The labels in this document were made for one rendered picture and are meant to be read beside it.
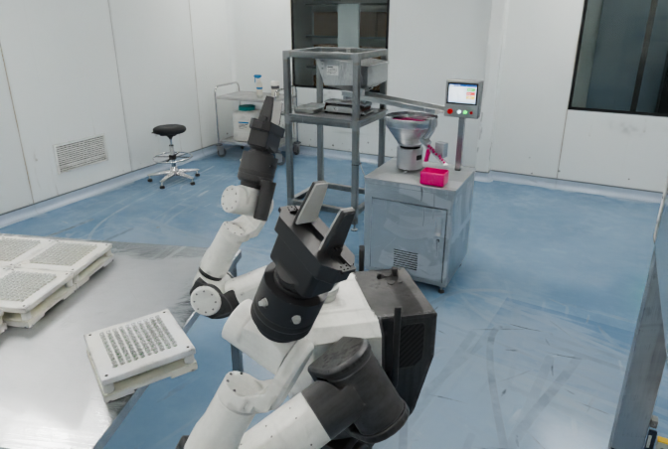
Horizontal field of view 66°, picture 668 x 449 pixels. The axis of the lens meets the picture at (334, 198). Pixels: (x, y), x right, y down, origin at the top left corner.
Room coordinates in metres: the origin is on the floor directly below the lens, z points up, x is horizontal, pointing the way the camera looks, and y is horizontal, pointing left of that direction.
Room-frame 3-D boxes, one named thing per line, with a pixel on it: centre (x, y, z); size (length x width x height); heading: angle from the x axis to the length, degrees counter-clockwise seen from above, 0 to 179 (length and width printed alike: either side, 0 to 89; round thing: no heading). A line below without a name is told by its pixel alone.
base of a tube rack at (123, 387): (1.24, 0.55, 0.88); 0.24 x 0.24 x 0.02; 34
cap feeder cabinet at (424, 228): (3.44, -0.61, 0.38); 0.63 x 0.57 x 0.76; 62
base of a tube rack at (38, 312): (1.54, 1.07, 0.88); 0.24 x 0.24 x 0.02; 81
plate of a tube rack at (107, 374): (1.24, 0.55, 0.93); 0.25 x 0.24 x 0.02; 124
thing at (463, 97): (3.47, -0.86, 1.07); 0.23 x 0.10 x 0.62; 62
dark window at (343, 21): (6.61, -0.05, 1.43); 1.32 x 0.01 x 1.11; 62
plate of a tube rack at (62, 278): (1.54, 1.07, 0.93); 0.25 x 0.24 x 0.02; 171
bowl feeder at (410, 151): (3.51, -0.59, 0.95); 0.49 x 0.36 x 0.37; 62
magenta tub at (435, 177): (3.20, -0.65, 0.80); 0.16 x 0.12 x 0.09; 62
